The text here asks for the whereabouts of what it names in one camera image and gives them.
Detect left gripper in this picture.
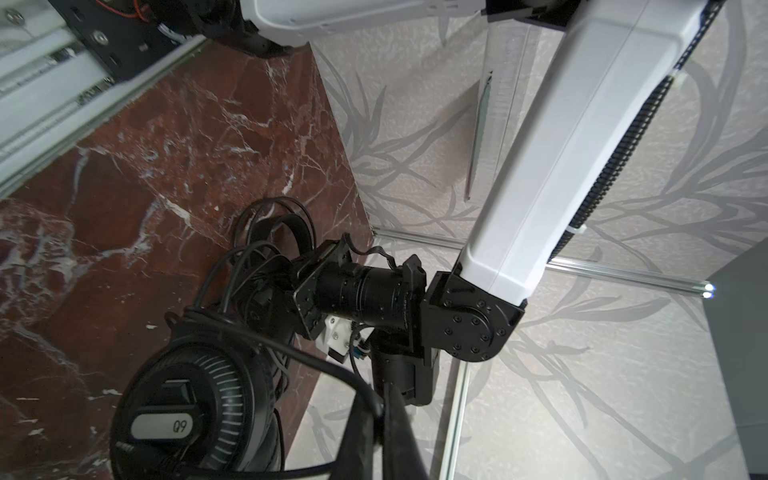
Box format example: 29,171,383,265
291,238,428,480

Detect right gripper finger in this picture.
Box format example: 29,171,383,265
382,384,429,480

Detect black headphones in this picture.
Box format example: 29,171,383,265
109,239,385,480
228,196,319,289

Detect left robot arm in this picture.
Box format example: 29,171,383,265
131,1,720,414

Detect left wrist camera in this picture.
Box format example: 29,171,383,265
315,315,370,364

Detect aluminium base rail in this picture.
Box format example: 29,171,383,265
1,1,205,197

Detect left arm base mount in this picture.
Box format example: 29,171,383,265
51,0,202,82

